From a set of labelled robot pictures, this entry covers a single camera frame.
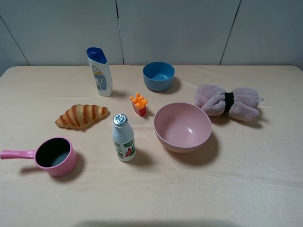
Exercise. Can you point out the white yogurt drink bottle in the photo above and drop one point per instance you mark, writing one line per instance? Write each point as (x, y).
(123, 138)

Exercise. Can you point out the toy french fries red box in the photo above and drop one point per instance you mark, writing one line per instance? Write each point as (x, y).
(139, 104)

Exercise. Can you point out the pink plastic bowl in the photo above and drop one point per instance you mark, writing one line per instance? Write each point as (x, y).
(182, 127)

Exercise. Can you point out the blue plastic bowl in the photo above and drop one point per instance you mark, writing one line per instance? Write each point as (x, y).
(158, 76)

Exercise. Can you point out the toy croissant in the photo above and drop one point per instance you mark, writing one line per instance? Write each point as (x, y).
(81, 116)

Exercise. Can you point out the blue white shampoo bottle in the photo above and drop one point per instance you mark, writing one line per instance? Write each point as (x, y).
(101, 71)

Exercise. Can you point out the cream tablecloth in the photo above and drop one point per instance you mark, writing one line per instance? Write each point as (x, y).
(248, 174)

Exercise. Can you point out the pink rolled towel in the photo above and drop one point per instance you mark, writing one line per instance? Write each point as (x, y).
(240, 104)

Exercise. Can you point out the pink saucepan with handle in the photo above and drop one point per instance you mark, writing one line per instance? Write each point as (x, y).
(56, 156)

